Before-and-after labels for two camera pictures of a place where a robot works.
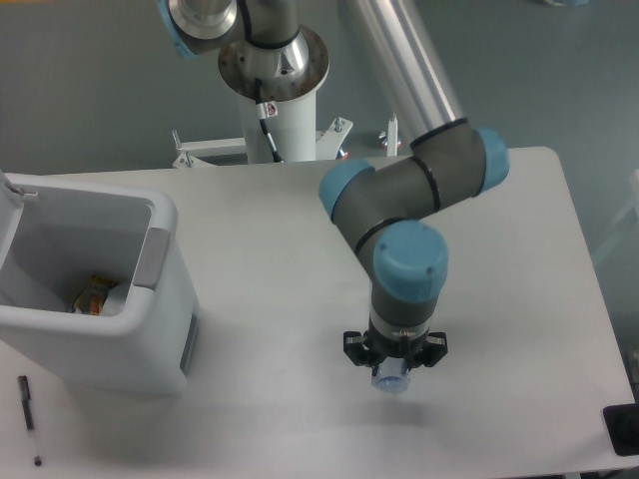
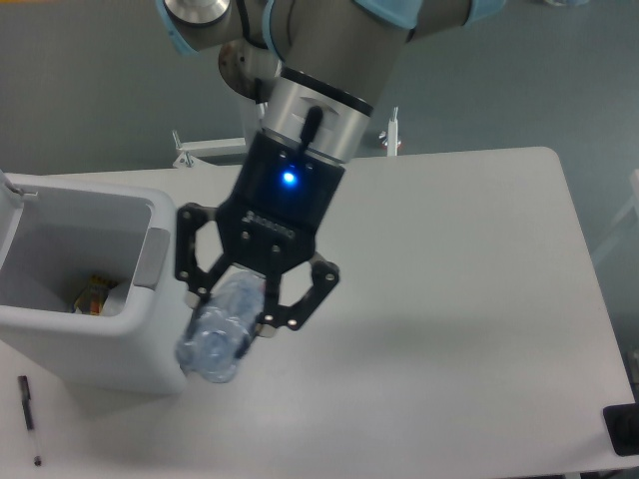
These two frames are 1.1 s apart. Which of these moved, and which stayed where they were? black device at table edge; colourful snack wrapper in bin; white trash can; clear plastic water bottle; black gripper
Moved: black gripper; clear plastic water bottle
Stayed: white trash can; colourful snack wrapper in bin; black device at table edge
